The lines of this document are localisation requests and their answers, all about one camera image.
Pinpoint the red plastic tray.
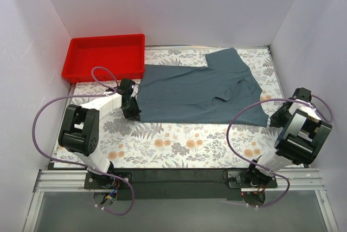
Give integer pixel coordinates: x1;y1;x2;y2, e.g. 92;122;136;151
62;34;145;83

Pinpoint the floral patterned table mat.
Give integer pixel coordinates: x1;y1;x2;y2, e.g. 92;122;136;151
71;48;283;168

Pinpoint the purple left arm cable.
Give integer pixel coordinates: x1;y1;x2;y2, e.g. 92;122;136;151
32;66;136;216

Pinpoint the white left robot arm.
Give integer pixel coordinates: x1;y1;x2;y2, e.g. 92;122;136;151
58;79;141;175

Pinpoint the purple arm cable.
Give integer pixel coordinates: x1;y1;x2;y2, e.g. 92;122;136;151
32;66;136;216
226;94;334;209

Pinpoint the blue-grey t-shirt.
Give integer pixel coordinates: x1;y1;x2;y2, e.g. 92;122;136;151
137;48;262;124

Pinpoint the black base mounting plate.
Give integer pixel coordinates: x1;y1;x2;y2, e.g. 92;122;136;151
84;168;278;205

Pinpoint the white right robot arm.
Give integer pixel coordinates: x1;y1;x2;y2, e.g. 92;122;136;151
248;87;332;177

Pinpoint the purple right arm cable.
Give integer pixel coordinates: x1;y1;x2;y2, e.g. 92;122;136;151
226;94;334;209

